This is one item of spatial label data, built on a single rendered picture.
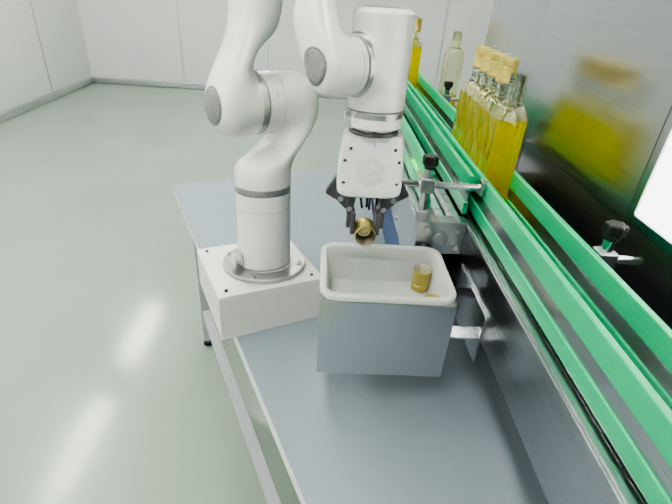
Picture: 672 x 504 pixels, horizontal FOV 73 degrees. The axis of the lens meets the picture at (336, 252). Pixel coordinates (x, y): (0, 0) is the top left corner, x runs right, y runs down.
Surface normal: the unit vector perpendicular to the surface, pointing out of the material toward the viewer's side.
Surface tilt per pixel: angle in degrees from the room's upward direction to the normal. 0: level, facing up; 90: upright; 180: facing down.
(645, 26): 90
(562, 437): 90
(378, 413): 0
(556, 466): 90
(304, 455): 0
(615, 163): 90
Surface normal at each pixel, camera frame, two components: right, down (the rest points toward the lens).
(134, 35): 0.01, 0.51
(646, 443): -1.00, -0.05
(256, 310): 0.43, 0.48
